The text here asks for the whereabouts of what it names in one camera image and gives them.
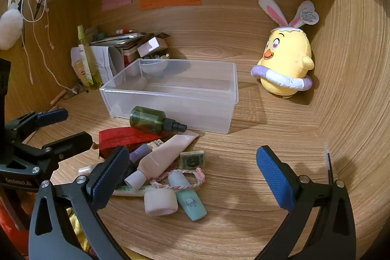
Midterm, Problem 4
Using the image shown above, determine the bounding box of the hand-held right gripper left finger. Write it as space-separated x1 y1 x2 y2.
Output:
28 145 130 260

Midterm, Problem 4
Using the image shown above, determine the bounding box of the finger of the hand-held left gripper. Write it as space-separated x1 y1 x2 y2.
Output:
6 108 69 142
10 131 93 184

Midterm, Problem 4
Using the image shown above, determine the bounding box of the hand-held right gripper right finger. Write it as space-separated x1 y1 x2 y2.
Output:
254 145 356 260

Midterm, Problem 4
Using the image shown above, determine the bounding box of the white and green tube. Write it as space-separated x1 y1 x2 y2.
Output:
111 185 156 197

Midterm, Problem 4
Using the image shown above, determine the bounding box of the small purple bottle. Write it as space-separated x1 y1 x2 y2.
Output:
129 144 153 164

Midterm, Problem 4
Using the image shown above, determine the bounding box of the red foil packet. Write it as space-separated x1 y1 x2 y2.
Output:
98 127 166 158

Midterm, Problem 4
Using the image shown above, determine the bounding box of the white tape roll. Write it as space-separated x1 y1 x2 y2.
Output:
144 188 178 216

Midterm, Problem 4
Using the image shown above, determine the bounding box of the pink cosmetic tube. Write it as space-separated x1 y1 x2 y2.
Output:
124 130 199 190

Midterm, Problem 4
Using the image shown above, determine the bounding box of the dark green spray bottle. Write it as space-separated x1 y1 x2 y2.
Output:
129 106 187 135

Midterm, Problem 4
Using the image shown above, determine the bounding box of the braided pink hair tie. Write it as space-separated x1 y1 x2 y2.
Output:
150 167 206 190

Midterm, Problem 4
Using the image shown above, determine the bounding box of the small green square packet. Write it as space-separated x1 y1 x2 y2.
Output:
180 150 205 170

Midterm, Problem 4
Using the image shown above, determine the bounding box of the small teal bottle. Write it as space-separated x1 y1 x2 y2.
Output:
168 171 208 221

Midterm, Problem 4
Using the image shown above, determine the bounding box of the clear plastic storage box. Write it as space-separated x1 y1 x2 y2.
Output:
99 58 239 134

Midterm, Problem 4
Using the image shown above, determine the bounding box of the wooden stick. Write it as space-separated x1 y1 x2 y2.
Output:
49 89 67 105

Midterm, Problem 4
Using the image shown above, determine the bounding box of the red cloth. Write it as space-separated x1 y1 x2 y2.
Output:
0 187 31 260

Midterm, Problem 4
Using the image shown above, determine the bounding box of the white cosmetic pouch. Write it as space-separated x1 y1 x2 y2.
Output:
71 46 92 85

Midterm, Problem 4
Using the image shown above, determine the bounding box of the yellow cloth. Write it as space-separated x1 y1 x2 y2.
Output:
66 208 92 255

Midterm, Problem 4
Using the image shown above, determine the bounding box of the yellow spray bottle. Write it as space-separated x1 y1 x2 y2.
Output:
77 24 102 89

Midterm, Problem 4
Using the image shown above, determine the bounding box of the white folded paper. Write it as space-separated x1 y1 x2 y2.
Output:
88 46 125 84

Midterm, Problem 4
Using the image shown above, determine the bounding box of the red book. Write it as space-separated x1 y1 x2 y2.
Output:
123 54 139 67

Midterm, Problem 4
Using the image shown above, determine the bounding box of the white pompom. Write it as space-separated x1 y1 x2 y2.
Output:
0 9 23 50

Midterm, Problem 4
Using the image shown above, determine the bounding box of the pile of books and papers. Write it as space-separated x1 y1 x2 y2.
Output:
87 31 169 55

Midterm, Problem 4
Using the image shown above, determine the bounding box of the yellow chick plush toy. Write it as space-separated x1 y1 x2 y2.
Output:
250 0 319 99

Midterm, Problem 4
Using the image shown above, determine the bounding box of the clear bowl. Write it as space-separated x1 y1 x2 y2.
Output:
142 54 169 75

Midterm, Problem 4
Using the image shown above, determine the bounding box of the small white cardboard box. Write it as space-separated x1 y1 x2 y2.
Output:
137 36 169 58

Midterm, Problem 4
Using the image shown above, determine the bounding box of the black strap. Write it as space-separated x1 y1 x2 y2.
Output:
324 143 335 185

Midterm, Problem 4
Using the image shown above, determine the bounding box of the white cord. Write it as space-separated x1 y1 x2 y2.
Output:
9 0 80 94

